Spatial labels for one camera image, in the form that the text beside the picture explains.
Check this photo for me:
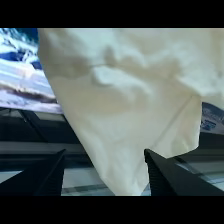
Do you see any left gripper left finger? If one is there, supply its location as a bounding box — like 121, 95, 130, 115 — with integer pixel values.
0, 148, 67, 197

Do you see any cream T-shirt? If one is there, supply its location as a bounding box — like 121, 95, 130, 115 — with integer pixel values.
36, 27, 224, 197

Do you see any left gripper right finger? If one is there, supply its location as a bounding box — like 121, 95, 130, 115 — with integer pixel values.
143, 148, 224, 197

